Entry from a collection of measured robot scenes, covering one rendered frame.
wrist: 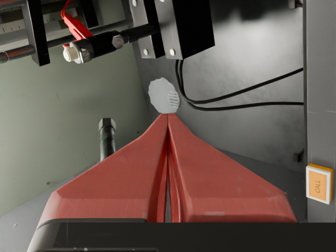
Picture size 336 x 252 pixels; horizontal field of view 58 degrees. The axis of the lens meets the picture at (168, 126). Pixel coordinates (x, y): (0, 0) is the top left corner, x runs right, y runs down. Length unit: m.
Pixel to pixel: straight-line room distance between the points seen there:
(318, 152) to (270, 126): 0.19
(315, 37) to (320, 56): 0.02
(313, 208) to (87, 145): 0.52
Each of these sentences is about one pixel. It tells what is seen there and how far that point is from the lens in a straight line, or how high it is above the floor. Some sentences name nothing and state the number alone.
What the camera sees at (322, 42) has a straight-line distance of 0.38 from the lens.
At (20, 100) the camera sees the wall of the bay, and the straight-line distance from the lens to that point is 0.69.
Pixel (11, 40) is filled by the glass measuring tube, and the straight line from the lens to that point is 0.65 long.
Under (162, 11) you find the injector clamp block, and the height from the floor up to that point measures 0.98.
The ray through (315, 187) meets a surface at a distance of 0.46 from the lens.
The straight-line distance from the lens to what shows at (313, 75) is 0.40.
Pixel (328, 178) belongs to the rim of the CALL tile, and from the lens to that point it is 0.44.
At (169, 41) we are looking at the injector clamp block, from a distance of 0.48.
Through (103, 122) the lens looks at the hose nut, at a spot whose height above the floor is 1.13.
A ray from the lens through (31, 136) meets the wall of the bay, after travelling 0.71.
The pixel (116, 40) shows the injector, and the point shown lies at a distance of 0.41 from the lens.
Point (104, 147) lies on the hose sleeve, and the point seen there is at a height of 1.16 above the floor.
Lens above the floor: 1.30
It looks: 35 degrees down
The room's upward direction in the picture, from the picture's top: 121 degrees counter-clockwise
